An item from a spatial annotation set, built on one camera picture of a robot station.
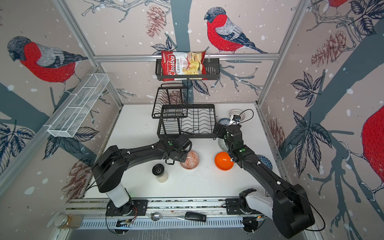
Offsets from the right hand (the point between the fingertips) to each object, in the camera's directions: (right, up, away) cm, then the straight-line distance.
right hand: (219, 126), depth 83 cm
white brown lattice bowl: (+18, +9, +28) cm, 34 cm away
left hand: (-21, -18, +4) cm, 28 cm away
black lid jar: (-33, -22, -8) cm, 40 cm away
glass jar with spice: (-68, -41, -18) cm, 82 cm away
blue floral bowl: (+7, +2, +21) cm, 22 cm away
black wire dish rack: (-23, +5, 0) cm, 24 cm away
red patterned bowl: (-16, -22, +7) cm, 28 cm away
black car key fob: (-14, -41, -14) cm, 46 cm away
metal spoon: (-33, -42, -13) cm, 55 cm away
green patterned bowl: (+4, -13, +13) cm, 19 cm away
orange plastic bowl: (+2, -21, +4) cm, 22 cm away
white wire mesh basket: (-77, +7, -8) cm, 78 cm away
